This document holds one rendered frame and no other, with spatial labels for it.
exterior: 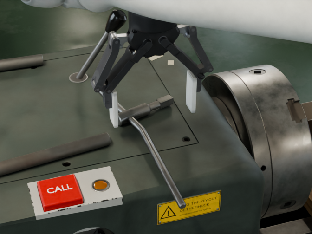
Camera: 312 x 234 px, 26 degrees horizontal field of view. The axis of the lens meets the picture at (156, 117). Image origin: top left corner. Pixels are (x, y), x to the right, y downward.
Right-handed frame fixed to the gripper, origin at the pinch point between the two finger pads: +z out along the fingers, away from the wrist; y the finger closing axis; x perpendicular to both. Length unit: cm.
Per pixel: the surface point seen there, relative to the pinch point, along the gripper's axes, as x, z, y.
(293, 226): 5, 44, 35
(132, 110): 4.4, 2.7, -2.3
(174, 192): -16.5, 3.7, -1.9
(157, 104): 5.7, 3.3, 2.6
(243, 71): 17.0, 7.4, 24.9
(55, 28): 272, 131, 25
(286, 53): 203, 131, 144
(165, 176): -12.7, 3.7, -2.0
